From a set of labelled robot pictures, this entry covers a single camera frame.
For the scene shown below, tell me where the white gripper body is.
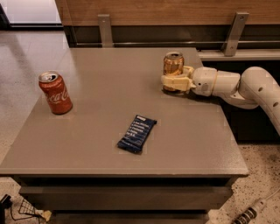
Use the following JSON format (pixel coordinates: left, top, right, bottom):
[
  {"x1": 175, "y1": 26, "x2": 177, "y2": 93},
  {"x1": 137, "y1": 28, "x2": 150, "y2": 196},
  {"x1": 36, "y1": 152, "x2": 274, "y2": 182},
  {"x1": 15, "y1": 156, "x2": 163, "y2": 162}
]
[{"x1": 192, "y1": 66, "x2": 217, "y2": 96}]

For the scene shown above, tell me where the orange soda can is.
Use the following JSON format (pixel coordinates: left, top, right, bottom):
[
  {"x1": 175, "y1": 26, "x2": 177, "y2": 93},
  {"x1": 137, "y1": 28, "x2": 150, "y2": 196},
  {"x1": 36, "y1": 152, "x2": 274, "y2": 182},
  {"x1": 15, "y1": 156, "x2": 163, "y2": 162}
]
[{"x1": 164, "y1": 52, "x2": 185, "y2": 76}]

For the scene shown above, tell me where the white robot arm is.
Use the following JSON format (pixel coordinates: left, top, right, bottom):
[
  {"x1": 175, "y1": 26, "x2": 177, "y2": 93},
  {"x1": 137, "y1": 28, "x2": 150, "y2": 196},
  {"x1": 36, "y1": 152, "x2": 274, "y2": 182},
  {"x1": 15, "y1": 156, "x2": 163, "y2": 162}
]
[{"x1": 161, "y1": 66, "x2": 280, "y2": 135}]

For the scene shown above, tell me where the red Coca-Cola can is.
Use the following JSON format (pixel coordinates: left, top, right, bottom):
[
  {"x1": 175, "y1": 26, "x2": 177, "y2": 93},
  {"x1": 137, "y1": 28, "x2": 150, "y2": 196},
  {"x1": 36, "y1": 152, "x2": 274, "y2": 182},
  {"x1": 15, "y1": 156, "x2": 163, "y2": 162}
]
[{"x1": 38, "y1": 71, "x2": 73, "y2": 115}]

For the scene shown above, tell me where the blue snack bar wrapper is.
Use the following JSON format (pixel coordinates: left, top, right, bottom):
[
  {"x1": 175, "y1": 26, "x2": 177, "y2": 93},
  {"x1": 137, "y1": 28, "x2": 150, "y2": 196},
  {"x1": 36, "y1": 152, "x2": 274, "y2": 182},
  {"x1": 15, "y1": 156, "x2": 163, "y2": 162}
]
[{"x1": 117, "y1": 115, "x2": 157, "y2": 154}]

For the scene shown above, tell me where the white power strip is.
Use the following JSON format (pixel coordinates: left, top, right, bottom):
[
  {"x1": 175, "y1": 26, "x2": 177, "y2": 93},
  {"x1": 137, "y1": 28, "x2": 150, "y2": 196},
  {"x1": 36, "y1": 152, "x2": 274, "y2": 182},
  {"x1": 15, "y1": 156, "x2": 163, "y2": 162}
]
[{"x1": 232, "y1": 187, "x2": 280, "y2": 224}]

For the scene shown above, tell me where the upper grey drawer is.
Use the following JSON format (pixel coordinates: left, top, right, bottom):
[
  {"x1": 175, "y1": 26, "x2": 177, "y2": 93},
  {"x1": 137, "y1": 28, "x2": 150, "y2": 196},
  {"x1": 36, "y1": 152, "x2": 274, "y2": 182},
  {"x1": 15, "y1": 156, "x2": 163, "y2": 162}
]
[{"x1": 20, "y1": 186, "x2": 232, "y2": 210}]

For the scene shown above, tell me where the grey drawer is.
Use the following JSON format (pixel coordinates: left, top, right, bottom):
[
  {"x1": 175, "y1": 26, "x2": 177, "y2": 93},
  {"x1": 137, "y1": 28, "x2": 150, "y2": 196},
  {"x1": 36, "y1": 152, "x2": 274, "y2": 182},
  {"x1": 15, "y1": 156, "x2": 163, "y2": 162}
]
[
  {"x1": 48, "y1": 213, "x2": 208, "y2": 224},
  {"x1": 20, "y1": 186, "x2": 232, "y2": 210}
]

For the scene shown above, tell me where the lower grey drawer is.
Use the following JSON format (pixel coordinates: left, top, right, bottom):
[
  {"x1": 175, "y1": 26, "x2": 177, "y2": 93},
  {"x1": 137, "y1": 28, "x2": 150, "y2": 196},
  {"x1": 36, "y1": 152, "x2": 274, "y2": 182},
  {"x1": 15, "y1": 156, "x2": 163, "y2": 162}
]
[{"x1": 48, "y1": 213, "x2": 208, "y2": 224}]

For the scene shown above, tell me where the black object at floor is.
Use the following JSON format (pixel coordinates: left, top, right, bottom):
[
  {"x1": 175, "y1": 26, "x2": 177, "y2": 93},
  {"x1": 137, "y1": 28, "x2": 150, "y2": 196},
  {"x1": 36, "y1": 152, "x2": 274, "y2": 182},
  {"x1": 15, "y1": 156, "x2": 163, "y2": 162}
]
[{"x1": 0, "y1": 194, "x2": 12, "y2": 224}]

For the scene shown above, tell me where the right metal bracket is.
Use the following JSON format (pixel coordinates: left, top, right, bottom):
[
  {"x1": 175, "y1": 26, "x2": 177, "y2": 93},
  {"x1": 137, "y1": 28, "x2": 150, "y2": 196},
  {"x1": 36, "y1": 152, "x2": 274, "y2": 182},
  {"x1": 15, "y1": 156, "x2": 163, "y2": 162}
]
[{"x1": 221, "y1": 12, "x2": 249, "y2": 57}]

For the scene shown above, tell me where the metal bracket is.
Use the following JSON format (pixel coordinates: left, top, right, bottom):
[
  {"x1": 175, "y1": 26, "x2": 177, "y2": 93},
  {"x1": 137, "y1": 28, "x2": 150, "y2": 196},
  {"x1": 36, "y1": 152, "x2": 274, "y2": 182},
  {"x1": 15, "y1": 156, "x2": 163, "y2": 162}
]
[
  {"x1": 221, "y1": 12, "x2": 249, "y2": 57},
  {"x1": 98, "y1": 14, "x2": 114, "y2": 48}
]

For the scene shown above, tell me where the left metal bracket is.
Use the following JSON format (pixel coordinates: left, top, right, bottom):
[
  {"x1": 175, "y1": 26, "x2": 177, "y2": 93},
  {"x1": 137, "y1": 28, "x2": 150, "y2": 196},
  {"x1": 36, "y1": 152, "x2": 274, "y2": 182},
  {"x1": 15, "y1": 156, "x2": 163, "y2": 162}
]
[{"x1": 98, "y1": 14, "x2": 114, "y2": 48}]

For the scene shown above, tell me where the horizontal metal rail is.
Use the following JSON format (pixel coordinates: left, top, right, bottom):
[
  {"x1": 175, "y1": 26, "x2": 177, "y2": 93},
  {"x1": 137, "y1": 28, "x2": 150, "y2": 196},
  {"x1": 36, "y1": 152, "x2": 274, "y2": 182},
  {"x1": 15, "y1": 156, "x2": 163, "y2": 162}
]
[{"x1": 76, "y1": 39, "x2": 280, "y2": 47}]

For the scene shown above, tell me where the black wire basket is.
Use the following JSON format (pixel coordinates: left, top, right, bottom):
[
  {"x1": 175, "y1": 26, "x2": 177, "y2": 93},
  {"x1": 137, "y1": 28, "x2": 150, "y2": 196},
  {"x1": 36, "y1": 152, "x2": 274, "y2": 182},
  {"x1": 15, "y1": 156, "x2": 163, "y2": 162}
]
[{"x1": 10, "y1": 197, "x2": 42, "y2": 221}]

